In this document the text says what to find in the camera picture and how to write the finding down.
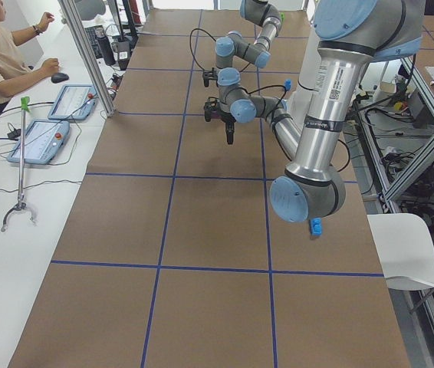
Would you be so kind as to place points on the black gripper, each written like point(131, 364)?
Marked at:
point(210, 74)
point(228, 125)

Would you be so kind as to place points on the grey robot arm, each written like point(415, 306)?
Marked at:
point(261, 13)
point(346, 37)

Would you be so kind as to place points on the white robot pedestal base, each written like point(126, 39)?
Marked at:
point(300, 99)

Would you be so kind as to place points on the black water bottle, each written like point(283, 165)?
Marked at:
point(104, 46)

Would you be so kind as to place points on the near teach pendant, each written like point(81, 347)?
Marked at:
point(43, 140)

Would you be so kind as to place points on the long blue studded block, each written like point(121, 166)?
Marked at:
point(316, 227)

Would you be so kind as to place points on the far teach pendant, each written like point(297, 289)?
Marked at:
point(74, 102)

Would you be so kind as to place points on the black keyboard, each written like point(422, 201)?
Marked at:
point(92, 38)

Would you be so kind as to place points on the teach pendant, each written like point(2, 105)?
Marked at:
point(74, 102)
point(43, 140)

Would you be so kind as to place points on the green handled grabber tool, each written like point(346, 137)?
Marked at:
point(21, 205)

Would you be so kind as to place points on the black computer mouse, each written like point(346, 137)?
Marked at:
point(59, 77)

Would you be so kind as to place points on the aluminium frame post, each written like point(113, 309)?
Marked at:
point(74, 23)

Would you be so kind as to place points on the white chair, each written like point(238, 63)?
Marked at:
point(405, 250)

